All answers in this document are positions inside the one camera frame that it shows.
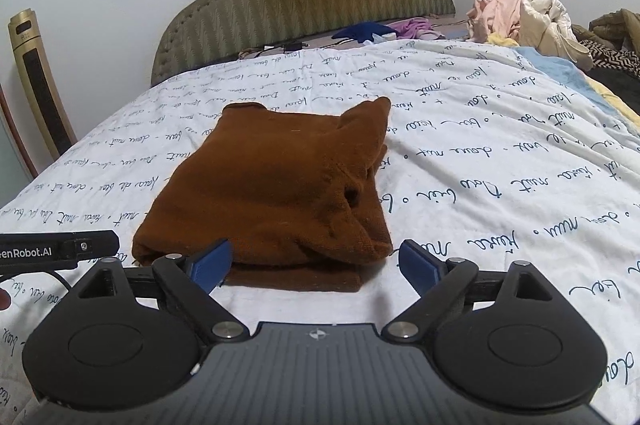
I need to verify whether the olive jacket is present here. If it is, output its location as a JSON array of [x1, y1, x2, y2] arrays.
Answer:
[[572, 9, 640, 56]]

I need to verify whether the purple cloth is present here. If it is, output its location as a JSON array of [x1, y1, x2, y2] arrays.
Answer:
[[387, 17, 441, 40]]

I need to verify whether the brown knit sweater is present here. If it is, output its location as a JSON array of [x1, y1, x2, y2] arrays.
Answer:
[[131, 97, 393, 293]]

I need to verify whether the white script-printed blanket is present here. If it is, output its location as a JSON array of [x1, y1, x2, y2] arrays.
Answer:
[[0, 37, 640, 425]]

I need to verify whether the dark blue cloth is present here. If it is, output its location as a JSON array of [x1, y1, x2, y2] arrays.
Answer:
[[331, 22, 396, 44]]

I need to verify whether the black zigzag patterned cloth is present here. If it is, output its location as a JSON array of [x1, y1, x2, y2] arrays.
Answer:
[[582, 40, 640, 78]]

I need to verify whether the light blue cloth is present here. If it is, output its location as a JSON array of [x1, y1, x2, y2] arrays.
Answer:
[[512, 46, 619, 116]]

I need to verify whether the dark grey cloth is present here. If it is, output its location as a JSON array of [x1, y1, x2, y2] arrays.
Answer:
[[587, 67, 640, 108]]

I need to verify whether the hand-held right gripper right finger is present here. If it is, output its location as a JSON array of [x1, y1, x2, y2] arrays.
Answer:
[[381, 239, 556, 347]]

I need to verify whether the gold tower air conditioner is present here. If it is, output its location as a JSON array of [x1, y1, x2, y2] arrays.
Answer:
[[7, 9, 78, 160]]

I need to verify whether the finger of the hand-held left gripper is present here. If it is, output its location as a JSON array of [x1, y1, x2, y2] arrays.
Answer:
[[62, 230, 120, 262]]

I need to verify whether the pink clothes pile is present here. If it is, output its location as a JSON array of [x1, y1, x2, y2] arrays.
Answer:
[[466, 0, 528, 44]]

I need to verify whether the cream padded jacket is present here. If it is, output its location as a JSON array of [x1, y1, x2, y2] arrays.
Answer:
[[517, 0, 595, 70]]

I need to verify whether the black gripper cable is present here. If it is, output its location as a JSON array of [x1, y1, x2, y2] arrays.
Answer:
[[0, 268, 74, 289]]

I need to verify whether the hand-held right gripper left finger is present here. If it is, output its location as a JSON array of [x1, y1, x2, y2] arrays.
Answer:
[[75, 239, 251, 347]]

